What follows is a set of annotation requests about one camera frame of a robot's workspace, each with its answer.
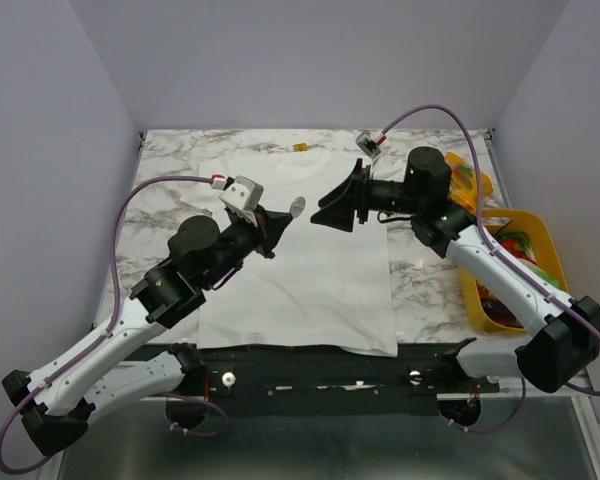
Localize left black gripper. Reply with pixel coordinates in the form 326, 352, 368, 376
201, 204, 294, 290

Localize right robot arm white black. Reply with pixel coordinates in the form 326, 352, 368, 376
311, 147, 600, 393

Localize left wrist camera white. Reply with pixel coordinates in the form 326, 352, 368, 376
219, 176, 264, 214

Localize toy purple eggplant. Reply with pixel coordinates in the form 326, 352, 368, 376
481, 298, 522, 328

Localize toy napa cabbage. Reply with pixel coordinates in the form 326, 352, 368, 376
523, 260, 565, 290

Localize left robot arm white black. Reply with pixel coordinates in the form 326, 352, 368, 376
2, 207, 295, 457

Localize yellow plastic basket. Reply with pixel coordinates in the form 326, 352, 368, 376
458, 208, 568, 334

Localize toy red chili pepper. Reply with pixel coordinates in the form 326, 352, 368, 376
501, 238, 529, 259

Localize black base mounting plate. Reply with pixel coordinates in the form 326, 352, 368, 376
124, 342, 501, 417

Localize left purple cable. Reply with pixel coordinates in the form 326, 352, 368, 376
0, 174, 229, 475

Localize purple cable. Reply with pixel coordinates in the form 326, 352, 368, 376
379, 104, 600, 434
0, 174, 229, 475

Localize orange candy bag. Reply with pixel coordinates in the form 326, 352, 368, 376
444, 152, 493, 214

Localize aluminium rail frame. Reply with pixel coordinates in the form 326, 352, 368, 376
40, 383, 600, 479

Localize white t-shirt with flower print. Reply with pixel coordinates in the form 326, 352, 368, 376
194, 151, 397, 357

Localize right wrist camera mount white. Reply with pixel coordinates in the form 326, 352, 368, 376
356, 130, 386, 177

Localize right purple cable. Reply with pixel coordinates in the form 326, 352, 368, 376
379, 104, 600, 434

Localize toy french fries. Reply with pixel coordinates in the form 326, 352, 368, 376
476, 281, 499, 301

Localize toy green onion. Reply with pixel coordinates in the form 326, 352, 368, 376
496, 226, 532, 251

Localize yellow sunflower brooch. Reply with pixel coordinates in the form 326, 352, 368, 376
289, 196, 306, 218

